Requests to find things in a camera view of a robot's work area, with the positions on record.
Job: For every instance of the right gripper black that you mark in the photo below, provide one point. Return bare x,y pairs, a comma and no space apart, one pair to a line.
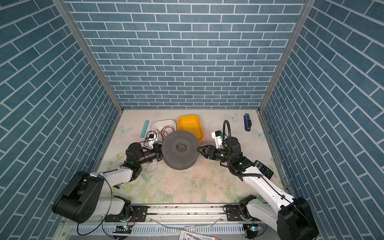
206,153

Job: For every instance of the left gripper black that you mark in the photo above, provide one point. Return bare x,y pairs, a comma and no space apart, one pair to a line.
155,149

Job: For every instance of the grey cable spool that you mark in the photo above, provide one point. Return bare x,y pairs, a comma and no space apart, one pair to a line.
179,150

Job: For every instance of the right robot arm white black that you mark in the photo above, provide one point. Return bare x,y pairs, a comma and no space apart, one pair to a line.
290,217

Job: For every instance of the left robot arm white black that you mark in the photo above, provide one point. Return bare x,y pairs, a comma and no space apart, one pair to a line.
90,195

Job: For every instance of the white plastic tray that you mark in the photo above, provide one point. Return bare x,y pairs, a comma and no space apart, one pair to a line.
163,128

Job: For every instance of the yellow plastic tray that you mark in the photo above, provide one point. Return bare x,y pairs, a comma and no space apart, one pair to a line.
191,124

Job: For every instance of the blue stapler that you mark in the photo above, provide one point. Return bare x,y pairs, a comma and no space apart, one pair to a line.
247,122

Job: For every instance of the black remote control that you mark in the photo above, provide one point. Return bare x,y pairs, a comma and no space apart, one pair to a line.
267,172

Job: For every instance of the left green circuit board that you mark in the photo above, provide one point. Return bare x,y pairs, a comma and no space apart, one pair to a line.
123,230

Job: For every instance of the green circuit board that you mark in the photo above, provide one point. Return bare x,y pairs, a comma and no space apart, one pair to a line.
252,231
123,230

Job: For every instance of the printed paper sheet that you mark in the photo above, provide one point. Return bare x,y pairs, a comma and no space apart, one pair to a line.
184,235

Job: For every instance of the right green circuit board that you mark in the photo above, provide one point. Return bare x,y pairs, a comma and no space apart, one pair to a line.
252,231

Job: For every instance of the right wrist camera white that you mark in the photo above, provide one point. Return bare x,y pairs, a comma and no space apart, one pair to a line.
218,138

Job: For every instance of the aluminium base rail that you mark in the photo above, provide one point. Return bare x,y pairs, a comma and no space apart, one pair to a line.
162,221

